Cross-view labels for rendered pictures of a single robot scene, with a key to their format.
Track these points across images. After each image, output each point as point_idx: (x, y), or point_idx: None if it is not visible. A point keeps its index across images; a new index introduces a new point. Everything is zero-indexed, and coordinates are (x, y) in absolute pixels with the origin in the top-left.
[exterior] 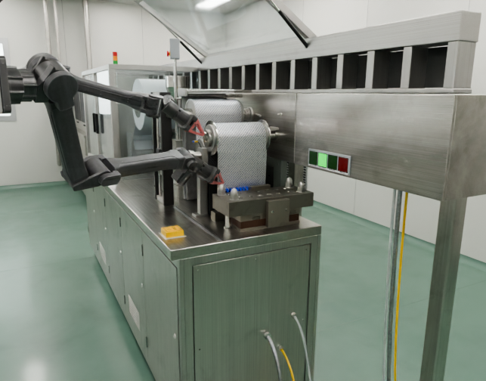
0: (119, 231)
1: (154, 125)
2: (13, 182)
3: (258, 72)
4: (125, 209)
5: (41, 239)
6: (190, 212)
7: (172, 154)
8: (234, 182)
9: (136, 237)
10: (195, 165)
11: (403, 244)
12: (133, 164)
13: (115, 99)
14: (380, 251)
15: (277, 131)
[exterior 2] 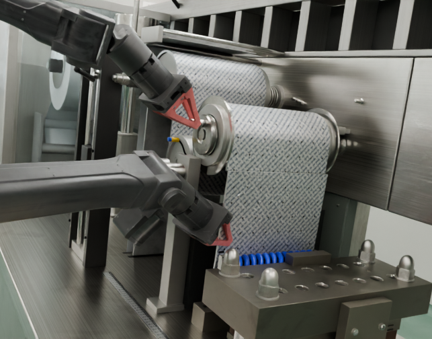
0: None
1: (84, 97)
2: None
3: (305, 18)
4: (1, 266)
5: None
6: (140, 292)
7: (126, 168)
8: (254, 241)
9: (15, 331)
10: (181, 200)
11: None
12: None
13: None
14: (403, 333)
15: (346, 136)
